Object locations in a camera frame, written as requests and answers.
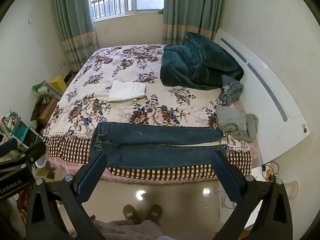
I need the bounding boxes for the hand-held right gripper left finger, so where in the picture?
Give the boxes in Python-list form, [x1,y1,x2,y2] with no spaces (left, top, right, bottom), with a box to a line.
[25,151,110,240]

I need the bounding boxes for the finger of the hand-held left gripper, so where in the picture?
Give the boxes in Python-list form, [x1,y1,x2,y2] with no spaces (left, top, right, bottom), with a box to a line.
[0,141,47,174]
[0,138,18,157]

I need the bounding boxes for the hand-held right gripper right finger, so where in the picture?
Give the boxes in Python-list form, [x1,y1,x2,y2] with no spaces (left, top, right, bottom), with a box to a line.
[211,150,294,240]

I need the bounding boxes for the dark blue jeans pants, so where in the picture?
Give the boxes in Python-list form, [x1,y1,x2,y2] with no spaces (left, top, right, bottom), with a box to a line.
[87,121,225,170]

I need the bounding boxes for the light blue denim pants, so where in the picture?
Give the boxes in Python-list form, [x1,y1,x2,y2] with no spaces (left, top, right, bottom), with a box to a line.
[218,75,244,107]

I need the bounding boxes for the white folded pants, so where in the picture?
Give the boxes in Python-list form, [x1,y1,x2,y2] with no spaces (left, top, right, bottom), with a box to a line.
[108,80,147,103]

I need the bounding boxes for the white bowl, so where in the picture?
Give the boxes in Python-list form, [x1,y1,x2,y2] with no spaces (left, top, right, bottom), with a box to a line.
[34,155,47,168]

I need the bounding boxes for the teal toy shelf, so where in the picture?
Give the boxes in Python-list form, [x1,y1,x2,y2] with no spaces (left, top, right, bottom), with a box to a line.
[0,110,43,148]

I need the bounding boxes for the brown cardboard box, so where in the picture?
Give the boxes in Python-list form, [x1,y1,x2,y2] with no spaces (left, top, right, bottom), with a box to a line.
[37,97,59,127]

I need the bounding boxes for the dark floral cloth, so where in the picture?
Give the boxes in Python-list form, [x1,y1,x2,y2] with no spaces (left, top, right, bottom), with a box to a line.
[30,96,52,122]

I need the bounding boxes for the brown slipper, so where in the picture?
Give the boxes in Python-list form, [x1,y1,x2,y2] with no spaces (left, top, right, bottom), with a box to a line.
[146,204,163,225]
[123,204,138,225]

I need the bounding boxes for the grey fleece garment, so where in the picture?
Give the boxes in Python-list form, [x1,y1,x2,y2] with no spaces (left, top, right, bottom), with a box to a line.
[215,105,259,142]

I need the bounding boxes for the pink fleece clothing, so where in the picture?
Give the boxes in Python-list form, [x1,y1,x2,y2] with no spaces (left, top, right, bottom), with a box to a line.
[71,219,164,240]

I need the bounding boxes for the green plastic bag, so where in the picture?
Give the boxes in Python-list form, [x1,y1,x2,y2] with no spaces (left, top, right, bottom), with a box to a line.
[32,81,50,94]

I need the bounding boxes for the translucent plastic cup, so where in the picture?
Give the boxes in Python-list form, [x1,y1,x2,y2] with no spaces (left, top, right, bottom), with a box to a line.
[284,181,299,201]

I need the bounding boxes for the yellow box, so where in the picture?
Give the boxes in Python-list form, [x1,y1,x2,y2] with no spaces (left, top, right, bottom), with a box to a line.
[49,76,68,93]

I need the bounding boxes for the white headboard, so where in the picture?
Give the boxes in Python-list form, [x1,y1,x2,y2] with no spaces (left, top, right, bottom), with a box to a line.
[214,27,310,165]

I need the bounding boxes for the bed with floral sheet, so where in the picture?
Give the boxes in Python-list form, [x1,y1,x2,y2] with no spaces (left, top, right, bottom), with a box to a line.
[42,44,259,182]

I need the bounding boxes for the teal fleece blanket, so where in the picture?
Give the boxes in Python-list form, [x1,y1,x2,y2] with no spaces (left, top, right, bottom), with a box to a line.
[160,32,245,90]

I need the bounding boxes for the green striped curtain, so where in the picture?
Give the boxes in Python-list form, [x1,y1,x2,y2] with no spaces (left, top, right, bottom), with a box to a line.
[51,0,100,74]
[161,0,225,45]

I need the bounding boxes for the white floor cable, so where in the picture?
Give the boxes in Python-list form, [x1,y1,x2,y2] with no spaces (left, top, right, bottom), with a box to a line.
[205,191,227,209]

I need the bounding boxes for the black cable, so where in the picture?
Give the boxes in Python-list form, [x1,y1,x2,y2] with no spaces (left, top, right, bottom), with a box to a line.
[261,160,281,180]

